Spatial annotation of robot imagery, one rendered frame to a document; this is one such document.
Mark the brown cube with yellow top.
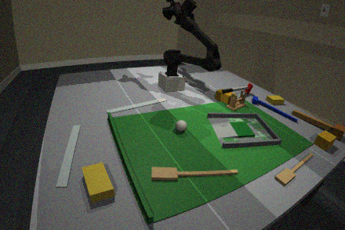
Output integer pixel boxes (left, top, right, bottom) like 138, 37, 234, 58
314, 130, 337, 151

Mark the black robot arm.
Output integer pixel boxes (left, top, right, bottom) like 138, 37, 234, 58
162, 0, 222, 76

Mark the grey ball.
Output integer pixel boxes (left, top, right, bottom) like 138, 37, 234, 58
176, 120, 187, 132

